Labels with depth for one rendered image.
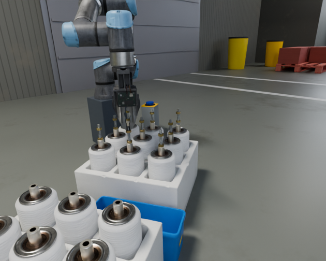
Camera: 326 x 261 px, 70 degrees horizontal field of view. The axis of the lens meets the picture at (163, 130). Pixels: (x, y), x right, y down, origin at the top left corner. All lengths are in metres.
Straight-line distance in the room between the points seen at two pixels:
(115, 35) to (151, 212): 0.55
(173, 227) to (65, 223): 0.36
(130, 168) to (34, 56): 2.79
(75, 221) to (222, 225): 0.52
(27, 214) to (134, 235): 0.27
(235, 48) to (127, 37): 5.14
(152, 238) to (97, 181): 0.36
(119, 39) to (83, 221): 0.48
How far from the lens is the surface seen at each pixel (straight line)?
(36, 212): 0.67
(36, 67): 3.46
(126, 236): 0.55
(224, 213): 0.97
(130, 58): 0.72
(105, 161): 0.88
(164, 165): 0.77
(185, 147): 1.00
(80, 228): 0.61
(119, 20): 0.72
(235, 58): 5.81
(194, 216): 0.94
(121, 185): 0.84
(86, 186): 0.92
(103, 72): 1.44
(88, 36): 0.83
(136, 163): 0.82
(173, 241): 0.72
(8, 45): 3.38
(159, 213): 0.80
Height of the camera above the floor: 0.61
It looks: 20 degrees down
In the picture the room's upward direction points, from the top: 1 degrees counter-clockwise
